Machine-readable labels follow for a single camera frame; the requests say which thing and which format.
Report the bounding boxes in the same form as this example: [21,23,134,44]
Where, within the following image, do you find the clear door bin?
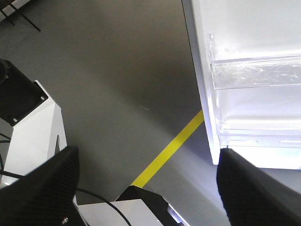
[210,106,301,147]
[208,34,301,90]

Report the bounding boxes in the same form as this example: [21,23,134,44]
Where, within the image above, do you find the black white robot base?
[77,186,189,226]

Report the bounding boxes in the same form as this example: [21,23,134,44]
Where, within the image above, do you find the clear upper door bin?
[208,34,301,90]

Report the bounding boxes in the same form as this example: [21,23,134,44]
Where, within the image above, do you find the clear lower door bin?
[210,106,301,147]

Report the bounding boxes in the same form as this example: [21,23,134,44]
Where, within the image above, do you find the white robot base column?
[4,80,67,176]

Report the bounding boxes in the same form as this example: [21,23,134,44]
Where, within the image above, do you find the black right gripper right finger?
[216,148,301,226]

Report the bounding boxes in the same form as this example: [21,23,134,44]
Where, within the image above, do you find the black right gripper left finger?
[0,146,79,226]

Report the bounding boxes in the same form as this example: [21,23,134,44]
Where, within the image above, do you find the white open fridge door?
[182,0,301,170]

